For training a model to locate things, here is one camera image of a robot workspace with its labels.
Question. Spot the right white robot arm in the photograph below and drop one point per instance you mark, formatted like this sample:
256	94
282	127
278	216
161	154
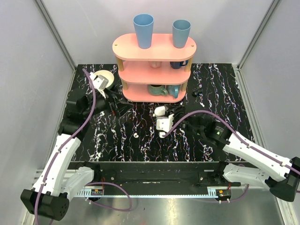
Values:
279	175

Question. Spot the teal green mug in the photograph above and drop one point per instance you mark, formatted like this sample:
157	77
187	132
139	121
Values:
157	90

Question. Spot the white earbuds charging case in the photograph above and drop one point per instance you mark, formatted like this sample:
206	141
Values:
160	111

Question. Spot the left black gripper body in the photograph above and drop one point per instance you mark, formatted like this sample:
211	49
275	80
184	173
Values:
111	100

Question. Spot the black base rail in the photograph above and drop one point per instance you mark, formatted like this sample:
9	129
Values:
164	178

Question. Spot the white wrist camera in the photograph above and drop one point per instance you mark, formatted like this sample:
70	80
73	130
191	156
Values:
164	124
99	81

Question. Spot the navy blue mug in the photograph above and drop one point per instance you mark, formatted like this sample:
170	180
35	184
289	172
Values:
178	64

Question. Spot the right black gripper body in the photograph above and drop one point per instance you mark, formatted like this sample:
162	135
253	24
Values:
184	124

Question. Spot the white green bowl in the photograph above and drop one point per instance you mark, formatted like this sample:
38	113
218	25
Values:
108	75

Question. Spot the light blue mug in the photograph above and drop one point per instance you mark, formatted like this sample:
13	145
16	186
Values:
173	90

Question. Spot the tall blue cup left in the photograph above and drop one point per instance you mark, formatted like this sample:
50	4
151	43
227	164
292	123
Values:
143	24

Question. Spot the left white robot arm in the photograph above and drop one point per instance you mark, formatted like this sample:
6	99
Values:
51	195

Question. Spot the pink mug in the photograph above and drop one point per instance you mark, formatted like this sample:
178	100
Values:
155	64

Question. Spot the pink three-tier shelf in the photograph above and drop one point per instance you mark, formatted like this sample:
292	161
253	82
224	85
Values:
161	64

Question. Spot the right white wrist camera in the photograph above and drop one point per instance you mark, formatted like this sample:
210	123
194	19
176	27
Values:
164	124

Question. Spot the black marble mat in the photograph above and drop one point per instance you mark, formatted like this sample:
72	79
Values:
110	138

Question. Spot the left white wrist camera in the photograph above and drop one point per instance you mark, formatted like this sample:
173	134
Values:
99	81

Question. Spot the blue cup right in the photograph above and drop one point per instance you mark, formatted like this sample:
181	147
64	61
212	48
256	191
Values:
180	32

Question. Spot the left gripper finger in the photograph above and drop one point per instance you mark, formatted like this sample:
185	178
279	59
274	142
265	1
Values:
121	108
111	95

